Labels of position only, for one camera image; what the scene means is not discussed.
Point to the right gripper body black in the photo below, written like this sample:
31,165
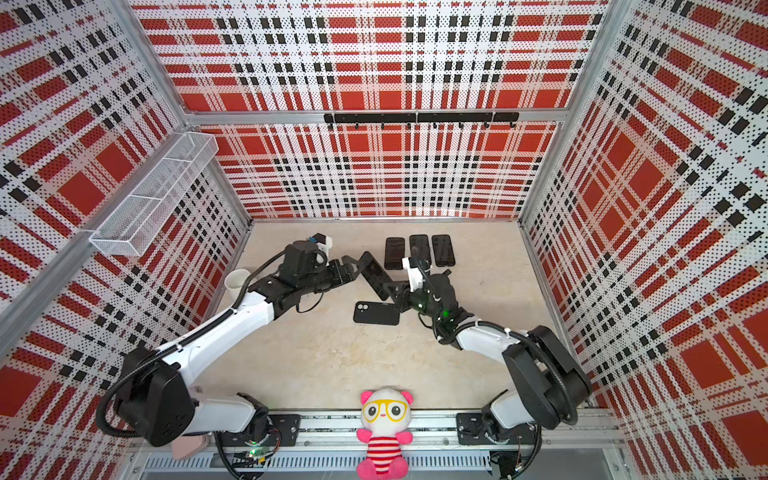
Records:
418,301

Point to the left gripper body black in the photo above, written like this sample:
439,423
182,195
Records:
325,277

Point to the black phone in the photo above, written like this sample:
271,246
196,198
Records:
443,251
375,275
419,245

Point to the black phone case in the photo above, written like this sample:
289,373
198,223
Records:
376,313

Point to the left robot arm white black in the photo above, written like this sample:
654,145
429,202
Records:
155,397

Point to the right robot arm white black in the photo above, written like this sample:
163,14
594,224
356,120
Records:
548,383

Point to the pink phone case at edge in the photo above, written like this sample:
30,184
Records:
185,447

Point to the white mug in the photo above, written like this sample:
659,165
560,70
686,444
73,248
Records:
234,282

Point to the pink panda plush toy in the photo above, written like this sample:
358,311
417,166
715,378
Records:
385,416

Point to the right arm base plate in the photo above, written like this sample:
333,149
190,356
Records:
479,428

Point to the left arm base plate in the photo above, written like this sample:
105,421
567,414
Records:
265,431

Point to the black wall hook rail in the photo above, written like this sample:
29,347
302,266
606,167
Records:
357,119

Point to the white wire mesh basket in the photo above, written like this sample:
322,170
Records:
135,223

